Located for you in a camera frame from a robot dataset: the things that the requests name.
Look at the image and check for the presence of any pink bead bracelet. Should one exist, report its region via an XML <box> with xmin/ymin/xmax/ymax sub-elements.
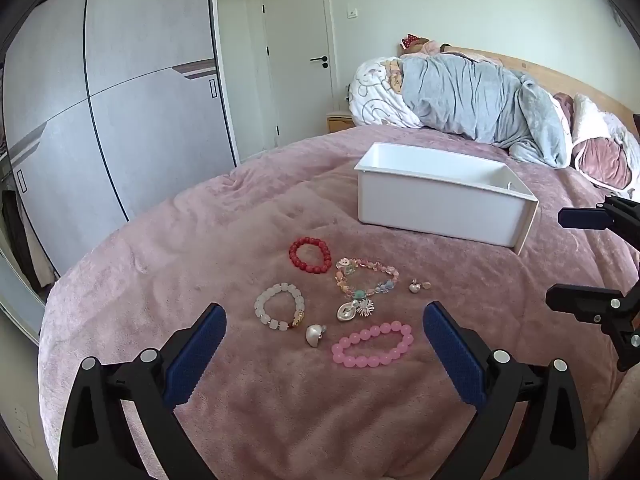
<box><xmin>331</xmin><ymin>322</ymin><xmax>416</xmax><ymax>369</ymax></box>

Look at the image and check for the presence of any white patterned pillow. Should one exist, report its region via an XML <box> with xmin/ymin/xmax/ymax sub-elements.
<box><xmin>348</xmin><ymin>56</ymin><xmax>426</xmax><ymax>128</ymax></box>

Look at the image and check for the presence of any white wall socket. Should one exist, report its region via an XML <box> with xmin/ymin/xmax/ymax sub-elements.
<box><xmin>0</xmin><ymin>402</ymin><xmax>36</xmax><ymax>448</ymax></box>

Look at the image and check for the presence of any grey sliding wardrobe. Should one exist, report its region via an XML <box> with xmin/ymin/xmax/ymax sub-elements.
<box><xmin>0</xmin><ymin>0</ymin><xmax>238</xmax><ymax>341</ymax></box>

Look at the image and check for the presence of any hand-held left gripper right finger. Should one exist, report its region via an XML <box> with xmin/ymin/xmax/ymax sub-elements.
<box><xmin>422</xmin><ymin>301</ymin><xmax>590</xmax><ymax>480</ymax></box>

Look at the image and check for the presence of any grey duvet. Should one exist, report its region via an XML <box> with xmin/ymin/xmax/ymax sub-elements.
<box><xmin>401</xmin><ymin>52</ymin><xmax>573</xmax><ymax>168</ymax></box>

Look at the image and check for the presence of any pink fleece blanket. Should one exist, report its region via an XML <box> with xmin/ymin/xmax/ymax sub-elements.
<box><xmin>37</xmin><ymin>122</ymin><xmax>640</xmax><ymax>480</ymax></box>

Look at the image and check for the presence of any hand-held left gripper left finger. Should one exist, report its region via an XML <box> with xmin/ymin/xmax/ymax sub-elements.
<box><xmin>57</xmin><ymin>303</ymin><xmax>227</xmax><ymax>480</ymax></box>

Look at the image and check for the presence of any white door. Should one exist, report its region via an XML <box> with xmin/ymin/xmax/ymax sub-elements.
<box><xmin>261</xmin><ymin>0</ymin><xmax>335</xmax><ymax>150</ymax></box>

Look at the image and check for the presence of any red bead bracelet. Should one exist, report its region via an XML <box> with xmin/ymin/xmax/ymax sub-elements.
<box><xmin>288</xmin><ymin>237</ymin><xmax>333</xmax><ymax>273</ymax></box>

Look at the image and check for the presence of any pink and white quilt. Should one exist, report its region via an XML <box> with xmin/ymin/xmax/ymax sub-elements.
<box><xmin>552</xmin><ymin>92</ymin><xmax>640</xmax><ymax>201</ymax></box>

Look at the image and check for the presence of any white plastic box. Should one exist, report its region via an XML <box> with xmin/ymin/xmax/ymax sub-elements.
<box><xmin>354</xmin><ymin>142</ymin><xmax>540</xmax><ymax>256</ymax></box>

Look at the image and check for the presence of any multicolour charm bracelet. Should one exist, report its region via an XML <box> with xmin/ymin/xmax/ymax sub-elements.
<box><xmin>334</xmin><ymin>257</ymin><xmax>401</xmax><ymax>298</ymax></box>

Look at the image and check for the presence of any wooden nightstand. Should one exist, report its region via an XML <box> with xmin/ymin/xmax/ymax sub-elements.
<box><xmin>327</xmin><ymin>110</ymin><xmax>355</xmax><ymax>134</ymax></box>

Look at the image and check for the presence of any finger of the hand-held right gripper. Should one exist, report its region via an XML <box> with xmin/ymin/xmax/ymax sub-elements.
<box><xmin>545</xmin><ymin>284</ymin><xmax>640</xmax><ymax>373</ymax></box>
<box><xmin>557</xmin><ymin>195</ymin><xmax>640</xmax><ymax>251</ymax></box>

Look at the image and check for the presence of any white bead bracelet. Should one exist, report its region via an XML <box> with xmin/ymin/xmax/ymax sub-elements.
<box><xmin>254</xmin><ymin>282</ymin><xmax>307</xmax><ymax>332</ymax></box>

